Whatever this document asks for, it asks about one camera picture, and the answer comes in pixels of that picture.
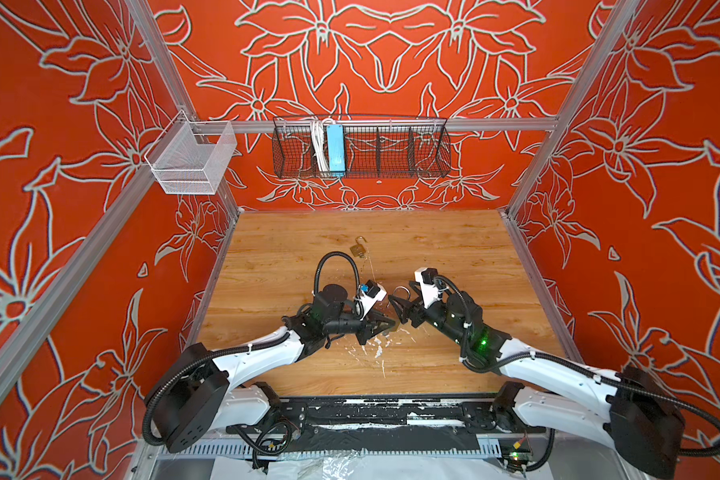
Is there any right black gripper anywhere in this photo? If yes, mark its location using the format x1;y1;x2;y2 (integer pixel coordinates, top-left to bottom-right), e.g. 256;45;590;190
387;280;471;349

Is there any small brass padlock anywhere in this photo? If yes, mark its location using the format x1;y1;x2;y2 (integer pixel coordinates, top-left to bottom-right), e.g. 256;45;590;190
350;236;369;259

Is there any long-shackle brass padlock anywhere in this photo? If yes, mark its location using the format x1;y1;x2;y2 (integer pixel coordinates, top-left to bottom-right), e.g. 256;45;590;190
386;286;411;331

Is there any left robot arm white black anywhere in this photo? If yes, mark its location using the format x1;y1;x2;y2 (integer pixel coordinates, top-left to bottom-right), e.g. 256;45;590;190
141;268;395;453

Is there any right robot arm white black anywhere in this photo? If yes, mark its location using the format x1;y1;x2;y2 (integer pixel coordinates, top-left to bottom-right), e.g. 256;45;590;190
389;268;720;479

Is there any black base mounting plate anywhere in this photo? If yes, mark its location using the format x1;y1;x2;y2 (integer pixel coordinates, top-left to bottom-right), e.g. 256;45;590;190
227;394;547;452

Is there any light blue box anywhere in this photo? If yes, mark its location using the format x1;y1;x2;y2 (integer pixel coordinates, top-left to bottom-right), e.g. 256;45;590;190
326;123;346;177

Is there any black wire basket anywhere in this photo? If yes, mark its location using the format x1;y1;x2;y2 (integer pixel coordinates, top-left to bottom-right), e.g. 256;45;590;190
272;114;453;180

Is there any white cables bundle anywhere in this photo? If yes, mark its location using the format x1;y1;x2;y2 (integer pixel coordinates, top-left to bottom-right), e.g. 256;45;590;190
309;119;330;176

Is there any grey slotted cable duct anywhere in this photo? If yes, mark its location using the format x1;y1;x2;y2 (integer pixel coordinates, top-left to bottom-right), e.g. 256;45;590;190
173;437;502;462

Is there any white wire basket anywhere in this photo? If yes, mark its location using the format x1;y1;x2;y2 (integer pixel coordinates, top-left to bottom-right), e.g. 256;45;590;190
145;110;238;195

